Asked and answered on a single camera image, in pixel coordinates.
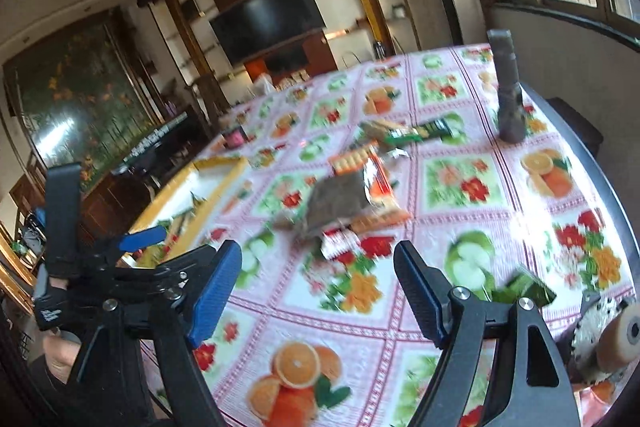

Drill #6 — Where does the green snack packet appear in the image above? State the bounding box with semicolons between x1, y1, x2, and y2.
491;267;556;308

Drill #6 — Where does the silver foil snack bag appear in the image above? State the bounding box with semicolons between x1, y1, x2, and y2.
271;174;366;239

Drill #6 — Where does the orange cracker pack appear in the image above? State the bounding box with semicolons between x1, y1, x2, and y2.
329;141;411;235

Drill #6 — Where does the small red white snack packet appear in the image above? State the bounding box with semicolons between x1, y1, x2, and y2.
320;229;360;260

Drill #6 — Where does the person's left hand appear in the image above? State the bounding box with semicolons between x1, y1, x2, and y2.
42;332;80;384

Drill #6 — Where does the dark wooden sideboard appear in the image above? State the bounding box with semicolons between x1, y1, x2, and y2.
79;105;213;244

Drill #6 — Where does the white box with yellow rim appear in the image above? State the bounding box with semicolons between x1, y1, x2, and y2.
122;156;248;269

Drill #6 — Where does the beige roller wheel device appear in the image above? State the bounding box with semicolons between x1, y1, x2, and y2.
567;298;639;388

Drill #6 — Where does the small dark jar pink label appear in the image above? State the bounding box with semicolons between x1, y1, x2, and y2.
222;126;248;150

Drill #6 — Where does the white plastic bag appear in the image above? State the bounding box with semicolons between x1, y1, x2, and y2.
253;72;277;96

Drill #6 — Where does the floral fruit tablecloth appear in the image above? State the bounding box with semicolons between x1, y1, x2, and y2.
193;44;636;426

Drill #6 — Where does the grey metal flashlight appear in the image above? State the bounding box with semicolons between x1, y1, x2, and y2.
487;29;526;144

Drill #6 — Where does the cracker pack at back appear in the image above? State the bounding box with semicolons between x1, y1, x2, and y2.
359;119;408;142

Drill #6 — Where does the dark green snack bar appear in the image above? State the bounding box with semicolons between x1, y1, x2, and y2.
383;118;452;146

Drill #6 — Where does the floral wall painting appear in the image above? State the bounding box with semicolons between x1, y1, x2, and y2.
3;8;160;192

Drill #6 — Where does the black wall television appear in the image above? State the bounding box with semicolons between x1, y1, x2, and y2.
209;0;326;65

